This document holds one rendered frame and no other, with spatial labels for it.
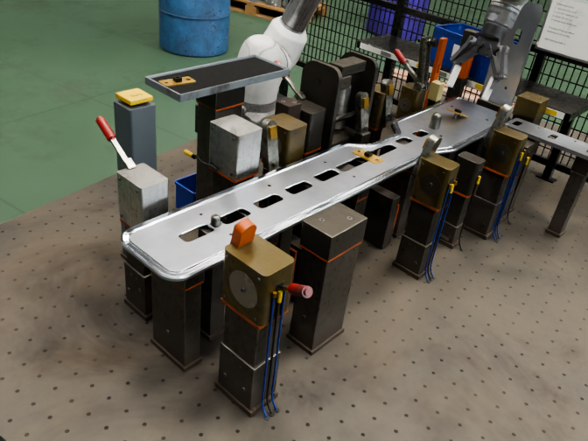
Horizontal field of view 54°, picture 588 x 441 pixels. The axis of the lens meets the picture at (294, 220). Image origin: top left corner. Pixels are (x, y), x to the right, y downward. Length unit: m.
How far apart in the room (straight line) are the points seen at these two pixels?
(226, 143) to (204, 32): 4.05
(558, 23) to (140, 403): 1.86
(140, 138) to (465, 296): 0.94
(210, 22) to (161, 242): 4.32
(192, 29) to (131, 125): 4.02
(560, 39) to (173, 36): 3.76
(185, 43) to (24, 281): 4.05
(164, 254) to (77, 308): 0.41
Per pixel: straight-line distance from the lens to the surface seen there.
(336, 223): 1.19
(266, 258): 1.01
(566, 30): 2.35
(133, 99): 1.36
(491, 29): 1.92
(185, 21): 5.35
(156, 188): 1.22
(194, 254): 1.11
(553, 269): 1.90
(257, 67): 1.61
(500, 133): 1.79
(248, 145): 1.35
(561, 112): 2.15
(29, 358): 1.38
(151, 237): 1.16
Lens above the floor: 1.67
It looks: 33 degrees down
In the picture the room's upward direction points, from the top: 7 degrees clockwise
